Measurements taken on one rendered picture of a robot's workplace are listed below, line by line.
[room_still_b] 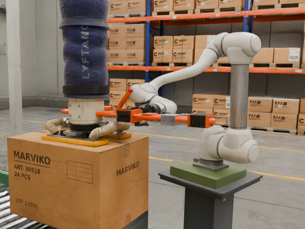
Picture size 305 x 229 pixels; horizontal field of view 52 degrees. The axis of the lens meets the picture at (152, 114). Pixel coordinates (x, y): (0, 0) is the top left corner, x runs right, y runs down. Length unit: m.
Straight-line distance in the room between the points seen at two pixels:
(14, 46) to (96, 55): 3.21
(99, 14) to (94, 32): 0.09
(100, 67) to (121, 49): 8.15
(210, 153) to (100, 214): 0.89
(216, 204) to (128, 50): 7.85
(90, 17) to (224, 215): 1.45
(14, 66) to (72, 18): 3.17
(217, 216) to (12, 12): 3.67
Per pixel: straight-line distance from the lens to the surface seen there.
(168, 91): 10.37
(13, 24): 4.68
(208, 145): 2.01
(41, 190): 1.63
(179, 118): 1.29
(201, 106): 8.75
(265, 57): 8.44
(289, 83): 9.70
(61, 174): 1.50
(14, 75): 4.63
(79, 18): 1.51
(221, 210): 2.13
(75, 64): 1.50
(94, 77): 1.49
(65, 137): 1.53
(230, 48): 1.86
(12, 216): 2.10
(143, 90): 1.73
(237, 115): 1.88
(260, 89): 9.74
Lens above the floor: 1.39
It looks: 7 degrees down
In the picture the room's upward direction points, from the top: 1 degrees clockwise
